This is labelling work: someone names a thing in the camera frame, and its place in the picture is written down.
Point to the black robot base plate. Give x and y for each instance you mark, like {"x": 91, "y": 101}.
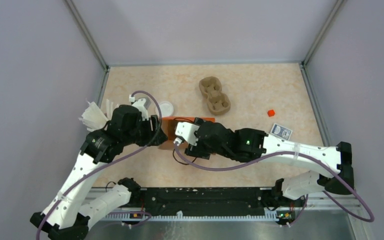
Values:
{"x": 209, "y": 201}

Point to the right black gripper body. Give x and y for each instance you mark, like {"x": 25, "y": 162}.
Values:
{"x": 203, "y": 150}

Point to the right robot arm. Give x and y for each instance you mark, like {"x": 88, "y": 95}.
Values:
{"x": 329, "y": 168}

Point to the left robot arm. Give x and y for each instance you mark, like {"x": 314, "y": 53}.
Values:
{"x": 68, "y": 217}

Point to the blue playing card box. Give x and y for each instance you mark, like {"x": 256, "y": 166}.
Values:
{"x": 281, "y": 132}

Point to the small orange cube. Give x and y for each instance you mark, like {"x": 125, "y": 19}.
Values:
{"x": 271, "y": 113}

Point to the cardboard cup carrier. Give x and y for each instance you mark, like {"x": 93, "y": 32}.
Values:
{"x": 218, "y": 103}

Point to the white paper napkins bundle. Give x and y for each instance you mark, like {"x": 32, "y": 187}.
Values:
{"x": 93, "y": 118}

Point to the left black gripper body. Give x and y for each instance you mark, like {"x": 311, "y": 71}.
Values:
{"x": 144, "y": 133}

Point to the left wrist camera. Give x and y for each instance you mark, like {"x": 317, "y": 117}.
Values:
{"x": 142, "y": 104}

